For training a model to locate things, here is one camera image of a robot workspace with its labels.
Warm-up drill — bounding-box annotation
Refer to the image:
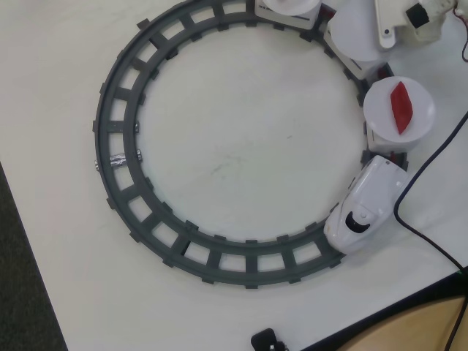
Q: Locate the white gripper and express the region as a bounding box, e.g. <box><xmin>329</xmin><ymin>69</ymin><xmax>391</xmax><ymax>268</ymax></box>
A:
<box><xmin>374</xmin><ymin>0</ymin><xmax>458</xmax><ymax>51</ymax></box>

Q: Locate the white plate with red sushi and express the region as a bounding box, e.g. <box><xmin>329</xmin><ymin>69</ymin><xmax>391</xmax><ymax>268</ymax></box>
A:
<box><xmin>362</xmin><ymin>75</ymin><xmax>437</xmax><ymax>156</ymax></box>

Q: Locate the white Shinkansen toy locomotive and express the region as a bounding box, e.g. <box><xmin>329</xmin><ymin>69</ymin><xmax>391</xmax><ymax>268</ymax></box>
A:
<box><xmin>323</xmin><ymin>155</ymin><xmax>409</xmax><ymax>255</ymax></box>

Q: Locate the gray circular toy train track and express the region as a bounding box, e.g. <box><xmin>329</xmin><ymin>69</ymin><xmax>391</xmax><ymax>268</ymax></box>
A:
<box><xmin>91</xmin><ymin>0</ymin><xmax>409</xmax><ymax>290</ymax></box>

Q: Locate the long aluminium foil tape strip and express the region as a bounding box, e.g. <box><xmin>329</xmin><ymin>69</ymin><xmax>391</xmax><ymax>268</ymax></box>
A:
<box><xmin>93</xmin><ymin>148</ymin><xmax>144</xmax><ymax>173</ymax></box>

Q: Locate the light wooden round tabletop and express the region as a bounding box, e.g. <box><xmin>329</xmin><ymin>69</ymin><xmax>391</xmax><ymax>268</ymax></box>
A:
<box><xmin>341</xmin><ymin>295</ymin><xmax>468</xmax><ymax>351</ymax></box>

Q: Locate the black power adapter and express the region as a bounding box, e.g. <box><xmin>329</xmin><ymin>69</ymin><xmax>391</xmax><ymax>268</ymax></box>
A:
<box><xmin>251</xmin><ymin>328</ymin><xmax>290</xmax><ymax>351</ymax></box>

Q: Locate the black power cable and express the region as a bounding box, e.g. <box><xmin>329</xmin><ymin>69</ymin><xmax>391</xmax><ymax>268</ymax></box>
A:
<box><xmin>393</xmin><ymin>109</ymin><xmax>468</xmax><ymax>273</ymax></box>

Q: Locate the thin dark brown cable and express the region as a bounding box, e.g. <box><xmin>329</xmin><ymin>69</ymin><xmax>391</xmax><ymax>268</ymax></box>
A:
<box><xmin>446</xmin><ymin>301</ymin><xmax>468</xmax><ymax>351</ymax></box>

